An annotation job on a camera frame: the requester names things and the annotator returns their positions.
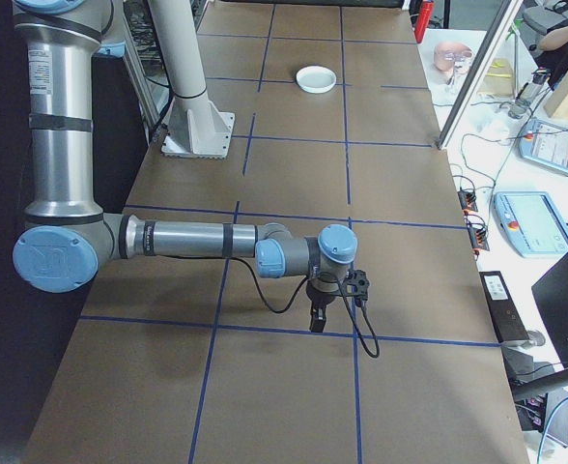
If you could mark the light blue round plate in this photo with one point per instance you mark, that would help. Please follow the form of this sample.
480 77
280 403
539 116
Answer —
317 92

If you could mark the white round plate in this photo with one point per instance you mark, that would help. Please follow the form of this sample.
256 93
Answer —
316 76

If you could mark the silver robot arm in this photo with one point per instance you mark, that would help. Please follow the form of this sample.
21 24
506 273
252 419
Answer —
62 121

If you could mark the bare forearm of person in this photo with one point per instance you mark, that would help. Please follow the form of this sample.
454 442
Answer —
561 37

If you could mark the black box with white label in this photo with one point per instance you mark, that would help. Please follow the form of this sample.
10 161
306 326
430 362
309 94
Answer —
506 314

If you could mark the silver clamp knob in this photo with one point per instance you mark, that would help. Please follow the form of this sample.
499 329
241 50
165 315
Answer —
535 338

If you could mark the robot teach pendant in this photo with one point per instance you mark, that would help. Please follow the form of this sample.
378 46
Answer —
552 145
530 222

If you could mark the white side table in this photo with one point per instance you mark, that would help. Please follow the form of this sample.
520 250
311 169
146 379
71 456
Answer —
458 111

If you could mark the crumpled white cloth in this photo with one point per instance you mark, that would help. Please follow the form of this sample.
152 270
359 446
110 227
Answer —
494 128

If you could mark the clear drinking glass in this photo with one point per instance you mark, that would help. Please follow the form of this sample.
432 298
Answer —
454 79

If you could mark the brown cardboard box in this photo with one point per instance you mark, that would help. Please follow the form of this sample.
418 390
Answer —
499 84

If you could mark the white pole stand with base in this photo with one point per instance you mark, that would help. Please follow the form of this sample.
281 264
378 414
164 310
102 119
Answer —
178 48

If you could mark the clear bottle with black cap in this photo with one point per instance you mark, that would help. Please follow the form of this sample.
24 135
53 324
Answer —
530 92

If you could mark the red cylinder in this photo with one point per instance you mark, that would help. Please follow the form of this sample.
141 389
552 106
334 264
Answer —
427 14

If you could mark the person in black shirt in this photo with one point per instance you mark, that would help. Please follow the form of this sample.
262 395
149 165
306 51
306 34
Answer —
557 63

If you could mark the grey office chair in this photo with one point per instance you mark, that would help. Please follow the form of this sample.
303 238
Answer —
540 17

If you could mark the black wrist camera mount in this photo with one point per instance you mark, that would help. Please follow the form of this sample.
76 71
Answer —
359 285

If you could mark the aluminium profile post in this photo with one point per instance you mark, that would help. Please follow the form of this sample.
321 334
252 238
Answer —
479 72

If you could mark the metal bar frame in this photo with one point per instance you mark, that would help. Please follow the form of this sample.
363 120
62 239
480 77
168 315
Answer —
139 82

